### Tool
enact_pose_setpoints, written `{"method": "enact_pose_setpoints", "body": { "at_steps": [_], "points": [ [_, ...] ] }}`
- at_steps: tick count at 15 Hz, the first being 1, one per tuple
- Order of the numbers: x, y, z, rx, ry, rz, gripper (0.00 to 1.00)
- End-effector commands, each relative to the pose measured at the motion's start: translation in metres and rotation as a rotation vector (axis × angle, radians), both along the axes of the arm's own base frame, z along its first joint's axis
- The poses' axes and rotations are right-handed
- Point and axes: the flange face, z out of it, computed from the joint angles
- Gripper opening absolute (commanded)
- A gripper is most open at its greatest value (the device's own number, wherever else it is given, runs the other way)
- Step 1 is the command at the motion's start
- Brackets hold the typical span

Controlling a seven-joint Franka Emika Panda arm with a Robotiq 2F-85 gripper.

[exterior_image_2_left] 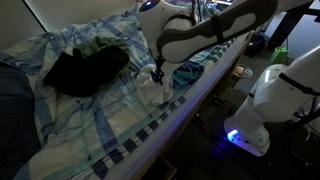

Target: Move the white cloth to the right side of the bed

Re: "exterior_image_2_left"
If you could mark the green bag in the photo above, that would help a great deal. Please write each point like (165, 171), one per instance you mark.
(279, 55)

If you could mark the white cloth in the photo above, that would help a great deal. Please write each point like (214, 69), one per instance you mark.
(153, 91)

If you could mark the olive green cloth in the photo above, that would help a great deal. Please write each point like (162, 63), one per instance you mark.
(100, 42)

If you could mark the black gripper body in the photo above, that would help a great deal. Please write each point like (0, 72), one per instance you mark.
(159, 65)

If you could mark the dark desk furniture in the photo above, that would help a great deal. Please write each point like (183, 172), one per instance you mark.
(293, 20)

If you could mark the bed mattress with frame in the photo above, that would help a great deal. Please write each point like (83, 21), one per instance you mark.
(173, 133)

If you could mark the teal and blue cloth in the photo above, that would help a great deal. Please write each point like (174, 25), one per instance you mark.
(188, 75)

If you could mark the blue plaid bedsheet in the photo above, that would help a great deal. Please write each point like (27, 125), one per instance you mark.
(83, 126)

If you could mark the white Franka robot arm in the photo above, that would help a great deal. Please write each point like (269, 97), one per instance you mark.
(266, 100)

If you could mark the black cloth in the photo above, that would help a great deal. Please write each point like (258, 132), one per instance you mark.
(86, 73)

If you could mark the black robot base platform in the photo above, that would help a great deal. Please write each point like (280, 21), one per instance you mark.
(286, 163)

